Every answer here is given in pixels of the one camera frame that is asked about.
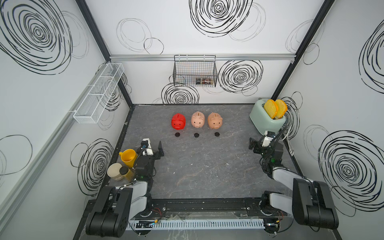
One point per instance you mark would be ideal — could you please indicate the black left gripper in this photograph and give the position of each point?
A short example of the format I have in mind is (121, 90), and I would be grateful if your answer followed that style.
(160, 150)

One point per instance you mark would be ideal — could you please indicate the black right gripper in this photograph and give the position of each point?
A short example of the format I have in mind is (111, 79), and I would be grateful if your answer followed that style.
(253, 143)

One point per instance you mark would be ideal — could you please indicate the red piggy bank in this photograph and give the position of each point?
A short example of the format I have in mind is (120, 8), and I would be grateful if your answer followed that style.
(178, 121)

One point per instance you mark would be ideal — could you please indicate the light pink piggy bank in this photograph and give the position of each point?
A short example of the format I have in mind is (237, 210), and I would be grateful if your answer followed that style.
(198, 119)

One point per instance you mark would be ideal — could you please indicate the orange-tan piggy bank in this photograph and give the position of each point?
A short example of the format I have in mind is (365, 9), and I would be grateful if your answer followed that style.
(215, 121)

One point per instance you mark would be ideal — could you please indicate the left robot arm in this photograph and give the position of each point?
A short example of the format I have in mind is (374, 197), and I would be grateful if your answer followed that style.
(116, 206)

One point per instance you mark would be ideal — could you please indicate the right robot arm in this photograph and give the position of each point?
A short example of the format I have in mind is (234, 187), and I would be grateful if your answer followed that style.
(311, 203)

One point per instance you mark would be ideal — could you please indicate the yellow mug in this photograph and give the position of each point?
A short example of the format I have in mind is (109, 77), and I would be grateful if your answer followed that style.
(128, 157)

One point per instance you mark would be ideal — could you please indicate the mint green toaster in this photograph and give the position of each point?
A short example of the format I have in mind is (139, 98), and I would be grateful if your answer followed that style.
(262, 121)

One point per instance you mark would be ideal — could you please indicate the yellow jar with black lid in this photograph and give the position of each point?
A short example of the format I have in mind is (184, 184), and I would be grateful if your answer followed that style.
(127, 173)

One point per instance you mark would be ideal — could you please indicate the yellow toast slice left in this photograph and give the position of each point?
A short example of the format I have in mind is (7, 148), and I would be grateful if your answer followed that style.
(271, 108)

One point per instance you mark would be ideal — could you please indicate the yellow toast slice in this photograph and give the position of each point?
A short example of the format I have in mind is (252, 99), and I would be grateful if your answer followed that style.
(271, 108)
(282, 108)

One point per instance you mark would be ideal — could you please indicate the yellow toast slice right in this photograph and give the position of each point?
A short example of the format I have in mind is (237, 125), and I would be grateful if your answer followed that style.
(282, 108)

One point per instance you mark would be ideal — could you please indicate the small items in basket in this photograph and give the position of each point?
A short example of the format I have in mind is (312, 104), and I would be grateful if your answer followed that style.
(200, 81)

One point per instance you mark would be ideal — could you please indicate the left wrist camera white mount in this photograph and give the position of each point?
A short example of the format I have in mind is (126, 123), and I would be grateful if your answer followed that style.
(146, 147)

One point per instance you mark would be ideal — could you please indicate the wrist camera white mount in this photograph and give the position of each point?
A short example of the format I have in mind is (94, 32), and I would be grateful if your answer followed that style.
(146, 147)
(268, 138)

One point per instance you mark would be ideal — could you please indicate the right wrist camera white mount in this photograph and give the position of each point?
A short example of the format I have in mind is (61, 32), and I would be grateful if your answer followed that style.
(268, 138)

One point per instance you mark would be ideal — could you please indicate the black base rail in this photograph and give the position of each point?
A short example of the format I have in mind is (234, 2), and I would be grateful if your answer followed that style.
(216, 205)

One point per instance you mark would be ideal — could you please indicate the white wire wall shelf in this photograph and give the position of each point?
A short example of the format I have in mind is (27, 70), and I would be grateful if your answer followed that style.
(100, 93)

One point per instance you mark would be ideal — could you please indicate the white slotted cable duct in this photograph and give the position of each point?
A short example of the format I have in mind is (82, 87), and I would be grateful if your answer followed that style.
(216, 224)

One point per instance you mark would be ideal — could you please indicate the black wire wall basket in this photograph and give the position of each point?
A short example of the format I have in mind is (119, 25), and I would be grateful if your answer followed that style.
(189, 67)

